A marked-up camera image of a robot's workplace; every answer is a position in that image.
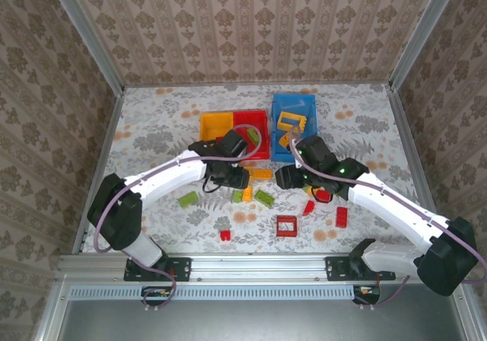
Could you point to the long red lego brick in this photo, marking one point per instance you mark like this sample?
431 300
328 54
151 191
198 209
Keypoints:
341 217

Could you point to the small yellow lego brick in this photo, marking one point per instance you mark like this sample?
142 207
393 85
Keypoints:
251 173

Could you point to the blue plastic bin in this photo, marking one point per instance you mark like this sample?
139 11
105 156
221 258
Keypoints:
295 103

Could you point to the aluminium lower frame bar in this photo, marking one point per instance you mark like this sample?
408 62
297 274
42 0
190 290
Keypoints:
470 318
55 310

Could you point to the small green lego brick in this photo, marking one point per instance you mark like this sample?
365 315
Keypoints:
237 196

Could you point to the small red lego brick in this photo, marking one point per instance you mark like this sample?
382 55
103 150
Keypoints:
223 235

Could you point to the yellow plastic bin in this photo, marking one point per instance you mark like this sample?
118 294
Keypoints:
215 126

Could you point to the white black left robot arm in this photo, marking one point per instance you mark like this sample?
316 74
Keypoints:
171 173

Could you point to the grey metal panel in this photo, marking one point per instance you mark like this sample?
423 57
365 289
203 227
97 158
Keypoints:
247 322

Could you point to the yellow window frame lego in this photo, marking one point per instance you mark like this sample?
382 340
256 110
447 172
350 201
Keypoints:
293 116

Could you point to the red plastic bin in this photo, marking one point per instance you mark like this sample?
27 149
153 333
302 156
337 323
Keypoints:
247 117

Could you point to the aluminium table edge rail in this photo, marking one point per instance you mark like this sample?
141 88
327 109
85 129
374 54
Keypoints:
404 128
258 84
102 154

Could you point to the red window frame lego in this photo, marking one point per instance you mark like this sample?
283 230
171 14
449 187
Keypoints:
287 218

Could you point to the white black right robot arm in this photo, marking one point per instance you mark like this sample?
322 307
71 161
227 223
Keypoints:
395 213

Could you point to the aluminium frame post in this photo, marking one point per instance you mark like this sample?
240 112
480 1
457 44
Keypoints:
85 32
424 32

